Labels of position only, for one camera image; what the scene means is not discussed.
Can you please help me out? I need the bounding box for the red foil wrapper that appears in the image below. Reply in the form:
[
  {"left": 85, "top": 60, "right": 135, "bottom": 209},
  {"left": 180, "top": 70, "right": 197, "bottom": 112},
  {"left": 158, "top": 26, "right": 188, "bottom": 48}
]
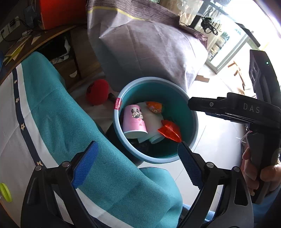
[{"left": 157, "top": 120, "right": 182, "bottom": 142}]

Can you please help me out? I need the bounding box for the pink paper cup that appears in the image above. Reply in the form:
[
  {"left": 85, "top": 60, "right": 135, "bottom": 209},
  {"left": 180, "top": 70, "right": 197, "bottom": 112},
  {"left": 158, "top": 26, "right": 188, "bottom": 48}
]
[{"left": 122, "top": 105, "right": 148, "bottom": 139}]

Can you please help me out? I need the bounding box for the white paper napkin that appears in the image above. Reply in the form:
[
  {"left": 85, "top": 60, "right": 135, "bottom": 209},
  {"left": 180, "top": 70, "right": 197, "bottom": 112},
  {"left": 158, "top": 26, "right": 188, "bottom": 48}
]
[{"left": 137, "top": 102, "right": 163, "bottom": 143}]

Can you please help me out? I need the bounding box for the orange snack wrapper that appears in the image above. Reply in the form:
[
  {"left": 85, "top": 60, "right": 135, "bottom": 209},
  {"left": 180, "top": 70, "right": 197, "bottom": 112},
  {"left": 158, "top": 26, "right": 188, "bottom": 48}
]
[{"left": 146, "top": 101, "right": 163, "bottom": 114}]

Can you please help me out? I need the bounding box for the lime green bottle cap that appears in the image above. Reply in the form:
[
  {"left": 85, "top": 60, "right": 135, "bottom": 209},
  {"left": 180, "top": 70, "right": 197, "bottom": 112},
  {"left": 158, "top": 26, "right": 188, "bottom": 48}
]
[{"left": 0, "top": 182, "right": 12, "bottom": 202}]

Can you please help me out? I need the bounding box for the white green pill bottle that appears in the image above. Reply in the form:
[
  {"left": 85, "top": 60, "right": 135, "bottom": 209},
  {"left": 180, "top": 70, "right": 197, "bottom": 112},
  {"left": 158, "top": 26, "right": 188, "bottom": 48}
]
[{"left": 149, "top": 133, "right": 165, "bottom": 144}]

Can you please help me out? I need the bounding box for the teal plastic trash bin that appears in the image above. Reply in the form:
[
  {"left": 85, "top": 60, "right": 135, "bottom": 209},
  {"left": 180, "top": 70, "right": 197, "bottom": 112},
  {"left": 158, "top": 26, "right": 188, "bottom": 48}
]
[{"left": 107, "top": 77, "right": 198, "bottom": 164}]

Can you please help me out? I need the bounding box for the person's right hand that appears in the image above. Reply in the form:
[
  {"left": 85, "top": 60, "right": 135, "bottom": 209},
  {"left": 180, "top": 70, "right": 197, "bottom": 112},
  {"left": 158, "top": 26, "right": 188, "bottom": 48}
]
[{"left": 241, "top": 147, "right": 280, "bottom": 196}]

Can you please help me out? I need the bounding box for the teal grey striped tablecloth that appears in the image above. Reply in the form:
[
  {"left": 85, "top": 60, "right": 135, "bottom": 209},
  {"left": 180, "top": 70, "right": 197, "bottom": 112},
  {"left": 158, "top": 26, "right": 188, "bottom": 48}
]
[{"left": 1, "top": 52, "right": 182, "bottom": 227}]

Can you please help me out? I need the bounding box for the red round floor object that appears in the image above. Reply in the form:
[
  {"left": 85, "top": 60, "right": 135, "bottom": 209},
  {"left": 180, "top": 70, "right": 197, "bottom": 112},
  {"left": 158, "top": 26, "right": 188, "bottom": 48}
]
[{"left": 86, "top": 79, "right": 109, "bottom": 106}]

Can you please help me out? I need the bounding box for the purple woven bag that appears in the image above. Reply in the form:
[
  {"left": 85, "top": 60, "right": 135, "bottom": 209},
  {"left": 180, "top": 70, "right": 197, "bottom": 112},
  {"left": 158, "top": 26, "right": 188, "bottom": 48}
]
[{"left": 87, "top": 1, "right": 208, "bottom": 92}]

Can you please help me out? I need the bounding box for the red box on shelf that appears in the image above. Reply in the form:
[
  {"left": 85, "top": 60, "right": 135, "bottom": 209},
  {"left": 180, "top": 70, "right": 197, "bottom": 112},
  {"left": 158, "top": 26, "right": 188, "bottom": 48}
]
[{"left": 35, "top": 0, "right": 87, "bottom": 30}]

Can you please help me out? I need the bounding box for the black cable bundle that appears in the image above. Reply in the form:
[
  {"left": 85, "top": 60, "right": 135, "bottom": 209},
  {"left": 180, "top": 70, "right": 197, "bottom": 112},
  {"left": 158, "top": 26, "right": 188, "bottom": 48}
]
[{"left": 200, "top": 16, "right": 219, "bottom": 36}]

